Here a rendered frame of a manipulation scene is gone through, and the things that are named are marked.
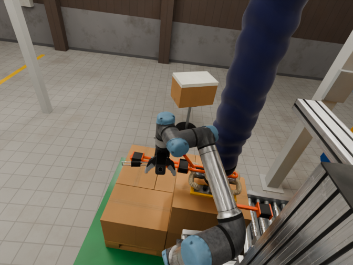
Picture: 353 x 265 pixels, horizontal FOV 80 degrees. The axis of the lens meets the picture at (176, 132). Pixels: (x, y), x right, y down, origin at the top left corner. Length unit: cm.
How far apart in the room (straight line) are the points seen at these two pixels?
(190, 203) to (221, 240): 93
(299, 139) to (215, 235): 218
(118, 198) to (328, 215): 184
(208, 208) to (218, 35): 544
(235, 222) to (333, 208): 35
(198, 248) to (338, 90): 210
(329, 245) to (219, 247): 32
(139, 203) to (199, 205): 67
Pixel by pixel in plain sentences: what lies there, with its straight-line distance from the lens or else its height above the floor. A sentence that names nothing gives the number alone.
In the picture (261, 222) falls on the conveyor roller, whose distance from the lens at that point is 230.
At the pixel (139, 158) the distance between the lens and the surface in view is 158.
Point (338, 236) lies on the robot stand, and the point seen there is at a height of 196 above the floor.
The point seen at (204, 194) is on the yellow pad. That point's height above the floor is 107.
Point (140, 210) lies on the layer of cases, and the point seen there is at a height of 54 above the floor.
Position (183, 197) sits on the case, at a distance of 171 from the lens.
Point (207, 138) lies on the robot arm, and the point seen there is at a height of 184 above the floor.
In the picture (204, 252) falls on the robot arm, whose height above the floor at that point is 166.
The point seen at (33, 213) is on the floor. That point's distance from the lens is 298.
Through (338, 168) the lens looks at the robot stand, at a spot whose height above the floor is 203.
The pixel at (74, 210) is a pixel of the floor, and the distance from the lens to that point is 285.
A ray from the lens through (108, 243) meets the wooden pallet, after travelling 248.
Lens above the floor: 235
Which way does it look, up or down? 39 degrees down
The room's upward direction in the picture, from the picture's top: 8 degrees clockwise
